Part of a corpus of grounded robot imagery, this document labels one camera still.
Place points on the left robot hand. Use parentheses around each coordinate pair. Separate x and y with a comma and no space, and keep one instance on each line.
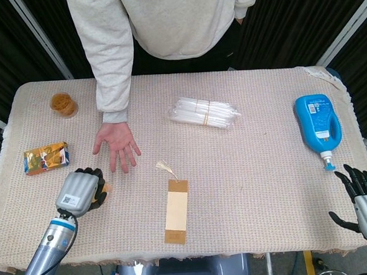
(81,192)

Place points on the person's bare hand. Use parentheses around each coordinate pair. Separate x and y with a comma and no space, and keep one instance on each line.
(118,144)

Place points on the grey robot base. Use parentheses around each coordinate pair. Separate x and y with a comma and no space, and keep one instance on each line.
(182,273)

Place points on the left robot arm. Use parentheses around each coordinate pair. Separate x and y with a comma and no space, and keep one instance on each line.
(47,255)

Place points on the person's grey sleeved forearm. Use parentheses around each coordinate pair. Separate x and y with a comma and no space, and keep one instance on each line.
(110,61)

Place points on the gold and blue box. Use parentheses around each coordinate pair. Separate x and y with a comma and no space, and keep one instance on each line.
(46,158)

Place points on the jar of rubber bands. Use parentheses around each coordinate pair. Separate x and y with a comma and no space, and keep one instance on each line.
(63,105)

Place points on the brown bookmark with tassel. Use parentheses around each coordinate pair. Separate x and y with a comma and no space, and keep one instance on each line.
(175,206)

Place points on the beige woven tablecloth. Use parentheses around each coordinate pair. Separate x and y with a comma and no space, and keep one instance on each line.
(204,164)

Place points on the bundle of clear straws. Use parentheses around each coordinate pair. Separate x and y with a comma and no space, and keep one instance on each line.
(203,111)

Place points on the blue detergent bottle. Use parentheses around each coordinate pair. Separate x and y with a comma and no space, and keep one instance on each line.
(319,123)

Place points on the person's grey sweatshirt torso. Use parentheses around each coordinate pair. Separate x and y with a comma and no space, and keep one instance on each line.
(182,19)

